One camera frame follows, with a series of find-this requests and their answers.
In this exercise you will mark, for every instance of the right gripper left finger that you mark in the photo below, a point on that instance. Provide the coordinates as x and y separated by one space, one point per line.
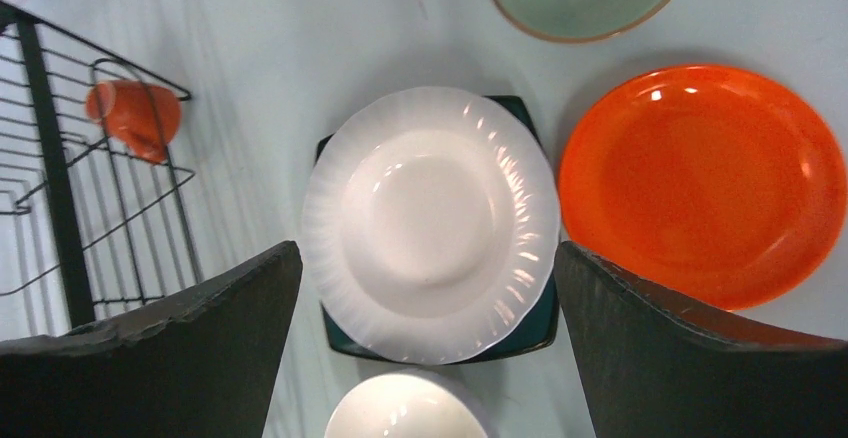
199 363

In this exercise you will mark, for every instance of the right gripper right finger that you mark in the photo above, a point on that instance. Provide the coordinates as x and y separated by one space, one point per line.
654 362

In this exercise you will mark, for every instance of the teal square plate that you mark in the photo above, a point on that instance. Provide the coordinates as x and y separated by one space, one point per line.
537 330

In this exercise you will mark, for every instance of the orange round plate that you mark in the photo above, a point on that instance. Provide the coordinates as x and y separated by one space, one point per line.
711 180

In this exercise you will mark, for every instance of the white ceramic bowl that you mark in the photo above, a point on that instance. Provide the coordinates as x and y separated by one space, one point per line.
409 403

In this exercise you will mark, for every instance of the white pink fluted plate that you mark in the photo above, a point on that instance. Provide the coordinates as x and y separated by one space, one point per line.
430 224

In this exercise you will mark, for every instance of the small orange ceramic cup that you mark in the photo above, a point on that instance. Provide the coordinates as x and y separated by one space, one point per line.
144 117

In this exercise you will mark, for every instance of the black wire dish rack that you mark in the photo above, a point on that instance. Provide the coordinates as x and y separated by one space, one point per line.
88 229

